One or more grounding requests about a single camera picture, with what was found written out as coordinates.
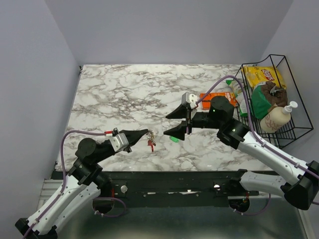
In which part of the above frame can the brown crumpled bag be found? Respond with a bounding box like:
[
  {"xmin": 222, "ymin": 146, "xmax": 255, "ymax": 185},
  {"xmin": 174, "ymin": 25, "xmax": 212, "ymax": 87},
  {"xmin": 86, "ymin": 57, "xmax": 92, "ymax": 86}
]
[{"xmin": 262, "ymin": 81, "xmax": 288, "ymax": 107}]

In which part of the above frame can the cream lotion pump bottle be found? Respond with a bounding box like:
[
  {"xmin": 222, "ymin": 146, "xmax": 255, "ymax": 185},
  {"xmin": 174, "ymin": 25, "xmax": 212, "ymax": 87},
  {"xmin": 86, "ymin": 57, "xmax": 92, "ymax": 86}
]
[{"xmin": 260, "ymin": 101, "xmax": 298, "ymax": 133}]

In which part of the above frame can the white green snack bag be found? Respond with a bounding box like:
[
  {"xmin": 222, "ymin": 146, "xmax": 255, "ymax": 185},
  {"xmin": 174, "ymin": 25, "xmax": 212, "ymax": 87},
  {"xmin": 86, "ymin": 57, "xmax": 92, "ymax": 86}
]
[{"xmin": 226, "ymin": 80, "xmax": 248, "ymax": 117}]

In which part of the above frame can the black wire rack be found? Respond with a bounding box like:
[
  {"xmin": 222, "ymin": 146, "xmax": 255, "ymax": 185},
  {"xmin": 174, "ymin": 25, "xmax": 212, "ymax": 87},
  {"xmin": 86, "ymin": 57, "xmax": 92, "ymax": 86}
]
[{"xmin": 236, "ymin": 54, "xmax": 314, "ymax": 149}]

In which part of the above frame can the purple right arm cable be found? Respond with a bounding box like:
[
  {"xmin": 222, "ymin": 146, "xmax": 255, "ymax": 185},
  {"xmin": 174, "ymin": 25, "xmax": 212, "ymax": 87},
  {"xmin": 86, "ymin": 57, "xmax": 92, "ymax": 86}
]
[{"xmin": 195, "ymin": 75, "xmax": 319, "ymax": 216}]

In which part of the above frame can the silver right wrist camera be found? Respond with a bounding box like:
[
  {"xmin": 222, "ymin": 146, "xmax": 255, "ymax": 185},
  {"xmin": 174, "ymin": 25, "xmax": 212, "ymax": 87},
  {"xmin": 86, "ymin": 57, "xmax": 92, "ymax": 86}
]
[{"xmin": 181, "ymin": 92, "xmax": 198, "ymax": 109}]

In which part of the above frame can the green key tag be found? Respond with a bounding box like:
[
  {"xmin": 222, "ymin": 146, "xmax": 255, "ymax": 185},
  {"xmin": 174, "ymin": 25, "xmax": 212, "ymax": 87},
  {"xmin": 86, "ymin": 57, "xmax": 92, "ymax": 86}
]
[{"xmin": 169, "ymin": 136, "xmax": 179, "ymax": 143}]

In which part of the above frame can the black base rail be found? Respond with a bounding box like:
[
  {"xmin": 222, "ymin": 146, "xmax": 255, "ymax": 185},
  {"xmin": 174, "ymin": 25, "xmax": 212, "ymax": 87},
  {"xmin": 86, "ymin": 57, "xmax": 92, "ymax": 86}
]
[{"xmin": 92, "ymin": 171, "xmax": 248, "ymax": 208}]

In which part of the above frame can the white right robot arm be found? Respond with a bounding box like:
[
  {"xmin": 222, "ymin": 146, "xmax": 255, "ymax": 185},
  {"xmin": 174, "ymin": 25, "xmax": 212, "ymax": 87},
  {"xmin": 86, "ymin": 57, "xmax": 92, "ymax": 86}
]
[{"xmin": 164, "ymin": 93, "xmax": 319, "ymax": 210}]

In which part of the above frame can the yellow chips bag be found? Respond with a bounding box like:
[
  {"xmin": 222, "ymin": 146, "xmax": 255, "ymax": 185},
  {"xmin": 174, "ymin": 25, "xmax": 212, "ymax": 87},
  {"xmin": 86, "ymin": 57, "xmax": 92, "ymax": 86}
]
[{"xmin": 241, "ymin": 66, "xmax": 287, "ymax": 89}]

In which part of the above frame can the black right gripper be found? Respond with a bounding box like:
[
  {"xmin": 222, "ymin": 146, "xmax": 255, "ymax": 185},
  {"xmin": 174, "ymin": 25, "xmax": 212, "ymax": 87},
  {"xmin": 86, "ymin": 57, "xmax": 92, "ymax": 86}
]
[{"xmin": 163, "ymin": 103, "xmax": 222, "ymax": 141}]

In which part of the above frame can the red handled steel key organizer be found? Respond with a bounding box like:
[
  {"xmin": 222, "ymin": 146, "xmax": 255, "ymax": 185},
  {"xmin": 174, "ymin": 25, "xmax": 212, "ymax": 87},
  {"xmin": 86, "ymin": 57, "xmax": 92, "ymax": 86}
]
[{"xmin": 146, "ymin": 130, "xmax": 157, "ymax": 152}]

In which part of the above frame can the orange razor box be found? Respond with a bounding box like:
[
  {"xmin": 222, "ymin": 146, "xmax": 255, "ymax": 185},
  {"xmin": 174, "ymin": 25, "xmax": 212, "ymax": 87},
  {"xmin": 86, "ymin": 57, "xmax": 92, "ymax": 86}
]
[{"xmin": 201, "ymin": 92, "xmax": 238, "ymax": 110}]

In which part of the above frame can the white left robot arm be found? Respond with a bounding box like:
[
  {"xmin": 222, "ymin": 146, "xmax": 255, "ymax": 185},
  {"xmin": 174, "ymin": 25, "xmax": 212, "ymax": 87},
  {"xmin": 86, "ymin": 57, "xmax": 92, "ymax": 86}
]
[{"xmin": 15, "ymin": 128, "xmax": 149, "ymax": 239}]

